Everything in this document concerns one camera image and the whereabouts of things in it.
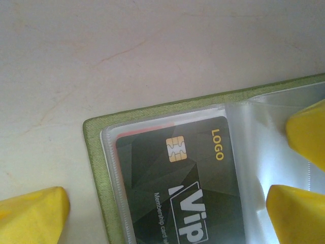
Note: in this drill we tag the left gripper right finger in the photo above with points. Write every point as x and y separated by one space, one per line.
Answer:
299 218

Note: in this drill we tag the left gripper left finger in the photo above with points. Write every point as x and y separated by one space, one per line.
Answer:
30 218

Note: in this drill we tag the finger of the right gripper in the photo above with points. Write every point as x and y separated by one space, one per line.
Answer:
309 134

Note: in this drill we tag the green card holder wallet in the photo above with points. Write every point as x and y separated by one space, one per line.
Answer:
101 178

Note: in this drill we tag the black VIP membership card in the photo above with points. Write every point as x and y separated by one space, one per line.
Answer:
152 190

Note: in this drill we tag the white card with red circles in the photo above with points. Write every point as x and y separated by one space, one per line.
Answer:
152 128

